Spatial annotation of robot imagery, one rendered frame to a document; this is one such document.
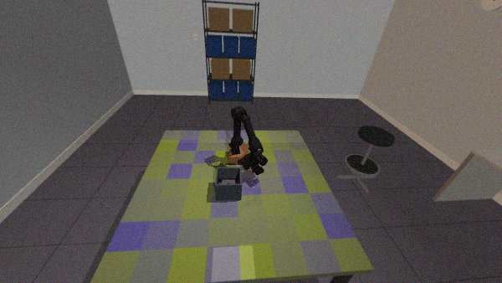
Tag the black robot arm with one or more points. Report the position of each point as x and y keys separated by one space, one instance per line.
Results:
x=253 y=142

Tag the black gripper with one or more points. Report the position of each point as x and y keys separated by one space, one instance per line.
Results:
x=256 y=168

